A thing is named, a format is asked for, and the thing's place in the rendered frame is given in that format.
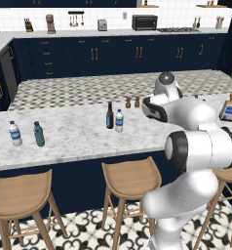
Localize clear plastic bottle blue label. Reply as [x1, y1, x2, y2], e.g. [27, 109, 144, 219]
[115, 108, 125, 134]
[8, 120, 23, 147]

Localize brown glass bottle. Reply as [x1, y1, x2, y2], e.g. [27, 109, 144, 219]
[105, 101, 115, 130]

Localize wooden bar stool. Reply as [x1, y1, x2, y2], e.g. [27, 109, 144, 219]
[100, 156, 163, 250]
[0, 168, 69, 250]
[193, 165, 232, 250]

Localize navy island cabinet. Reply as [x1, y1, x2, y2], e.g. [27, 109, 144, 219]
[0, 149, 232, 229]

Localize navy base cupboard run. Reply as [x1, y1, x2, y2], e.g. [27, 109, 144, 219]
[8, 33, 229, 82]

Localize teal plastic bottle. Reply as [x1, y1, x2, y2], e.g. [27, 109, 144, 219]
[33, 121, 46, 147]

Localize silver toaster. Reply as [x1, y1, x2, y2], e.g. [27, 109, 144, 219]
[97, 19, 108, 32]

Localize black toaster oven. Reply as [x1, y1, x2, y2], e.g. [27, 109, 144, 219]
[131, 14, 159, 31]

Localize glass bottle with cork stopper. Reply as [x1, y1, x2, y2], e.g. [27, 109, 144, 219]
[218, 92, 232, 122]

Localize black hob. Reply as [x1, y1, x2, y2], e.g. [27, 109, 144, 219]
[156, 26, 202, 33]

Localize grey dishwasher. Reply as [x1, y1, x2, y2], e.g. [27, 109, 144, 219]
[0, 46, 19, 103]

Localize knife block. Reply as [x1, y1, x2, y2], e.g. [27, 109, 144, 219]
[23, 18, 34, 33]

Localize pot of wooden tools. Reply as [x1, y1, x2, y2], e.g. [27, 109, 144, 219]
[214, 16, 225, 30]

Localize navy tall cupboard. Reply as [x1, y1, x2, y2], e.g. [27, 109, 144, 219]
[216, 0, 232, 77]

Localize rail with hanging tools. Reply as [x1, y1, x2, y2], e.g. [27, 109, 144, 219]
[67, 10, 86, 28]

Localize wooden wall shelf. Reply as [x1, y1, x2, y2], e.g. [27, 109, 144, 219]
[135, 0, 160, 9]
[196, 0, 219, 9]

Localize navy wall cupboard run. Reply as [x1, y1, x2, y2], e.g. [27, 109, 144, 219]
[0, 0, 137, 9]

